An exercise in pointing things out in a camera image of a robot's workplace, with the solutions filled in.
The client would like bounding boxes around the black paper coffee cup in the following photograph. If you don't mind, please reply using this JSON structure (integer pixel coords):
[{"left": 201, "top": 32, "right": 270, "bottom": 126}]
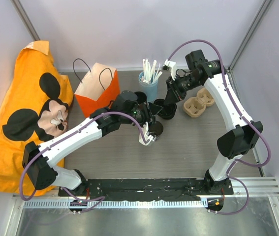
[{"left": 149, "top": 121, "right": 163, "bottom": 141}]

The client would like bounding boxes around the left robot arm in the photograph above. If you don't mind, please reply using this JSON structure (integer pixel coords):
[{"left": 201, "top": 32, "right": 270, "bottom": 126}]
[{"left": 22, "top": 90, "right": 162, "bottom": 196}]

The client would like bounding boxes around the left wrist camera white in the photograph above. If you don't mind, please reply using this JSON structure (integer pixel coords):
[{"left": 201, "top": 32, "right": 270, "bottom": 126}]
[{"left": 139, "top": 122, "right": 157, "bottom": 146}]

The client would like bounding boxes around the stack of black cups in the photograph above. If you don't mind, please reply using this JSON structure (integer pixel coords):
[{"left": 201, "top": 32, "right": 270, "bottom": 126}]
[{"left": 135, "top": 91, "right": 147, "bottom": 104}]

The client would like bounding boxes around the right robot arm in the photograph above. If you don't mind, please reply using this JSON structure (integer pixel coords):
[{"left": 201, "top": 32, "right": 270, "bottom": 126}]
[{"left": 163, "top": 50, "right": 263, "bottom": 194}]

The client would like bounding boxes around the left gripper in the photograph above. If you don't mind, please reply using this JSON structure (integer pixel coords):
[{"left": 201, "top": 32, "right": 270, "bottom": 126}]
[{"left": 121, "top": 102, "right": 161, "bottom": 133}]

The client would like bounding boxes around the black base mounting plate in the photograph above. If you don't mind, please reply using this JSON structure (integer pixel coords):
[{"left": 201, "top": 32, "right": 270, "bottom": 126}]
[{"left": 58, "top": 177, "right": 234, "bottom": 202}]

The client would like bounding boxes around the orange paper bag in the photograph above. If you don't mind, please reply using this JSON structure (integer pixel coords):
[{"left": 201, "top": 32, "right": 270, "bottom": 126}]
[{"left": 74, "top": 63, "right": 120, "bottom": 118}]

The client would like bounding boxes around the orange cartoon mouse cloth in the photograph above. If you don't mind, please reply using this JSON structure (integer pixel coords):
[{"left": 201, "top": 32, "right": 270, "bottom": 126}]
[{"left": 0, "top": 40, "right": 74, "bottom": 196}]

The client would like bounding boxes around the white wrapped straws bundle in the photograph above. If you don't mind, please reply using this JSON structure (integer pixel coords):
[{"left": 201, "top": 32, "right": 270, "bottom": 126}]
[{"left": 139, "top": 59, "right": 162, "bottom": 85}]

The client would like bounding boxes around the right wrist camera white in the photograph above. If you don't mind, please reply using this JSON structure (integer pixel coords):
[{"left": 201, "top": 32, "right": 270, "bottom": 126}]
[{"left": 162, "top": 59, "right": 177, "bottom": 81}]

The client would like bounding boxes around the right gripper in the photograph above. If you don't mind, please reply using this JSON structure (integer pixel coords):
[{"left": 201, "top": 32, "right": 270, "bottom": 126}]
[{"left": 164, "top": 74, "right": 201, "bottom": 106}]

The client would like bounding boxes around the brown pulp cup carrier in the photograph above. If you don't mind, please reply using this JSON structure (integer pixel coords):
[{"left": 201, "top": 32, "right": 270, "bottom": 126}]
[{"left": 183, "top": 88, "right": 215, "bottom": 118}]

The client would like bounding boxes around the slotted aluminium rail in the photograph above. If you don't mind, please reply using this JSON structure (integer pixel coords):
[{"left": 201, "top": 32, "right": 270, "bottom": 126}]
[{"left": 23, "top": 198, "right": 208, "bottom": 209}]

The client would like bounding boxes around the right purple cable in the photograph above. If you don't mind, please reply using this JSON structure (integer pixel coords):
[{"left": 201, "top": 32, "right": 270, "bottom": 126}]
[{"left": 167, "top": 39, "right": 272, "bottom": 215}]

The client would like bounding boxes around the light blue tin cup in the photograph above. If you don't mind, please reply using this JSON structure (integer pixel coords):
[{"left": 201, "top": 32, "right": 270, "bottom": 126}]
[{"left": 138, "top": 71, "right": 158, "bottom": 102}]

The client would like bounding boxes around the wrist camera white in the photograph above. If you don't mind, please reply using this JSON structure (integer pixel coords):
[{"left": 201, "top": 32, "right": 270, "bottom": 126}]
[
  {"left": 139, "top": 122, "right": 157, "bottom": 146},
  {"left": 162, "top": 59, "right": 177, "bottom": 81}
]

